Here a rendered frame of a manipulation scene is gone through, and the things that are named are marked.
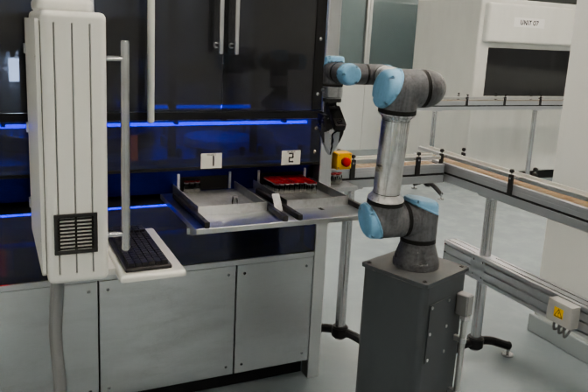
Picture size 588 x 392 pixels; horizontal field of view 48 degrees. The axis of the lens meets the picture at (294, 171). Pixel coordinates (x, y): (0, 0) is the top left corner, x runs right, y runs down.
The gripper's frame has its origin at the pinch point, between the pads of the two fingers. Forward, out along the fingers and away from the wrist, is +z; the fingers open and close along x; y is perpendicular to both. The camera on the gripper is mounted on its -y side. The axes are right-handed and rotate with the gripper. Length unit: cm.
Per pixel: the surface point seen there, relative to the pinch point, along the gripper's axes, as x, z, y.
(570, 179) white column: -142, 22, 40
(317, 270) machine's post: -7, 58, 27
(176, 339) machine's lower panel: 54, 80, 18
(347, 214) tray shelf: -3.9, 21.1, -12.0
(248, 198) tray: 27.7, 20.6, 12.6
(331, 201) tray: -1.6, 19.3, 0.1
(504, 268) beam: -88, 54, 8
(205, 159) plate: 44.1, 6.5, 18.9
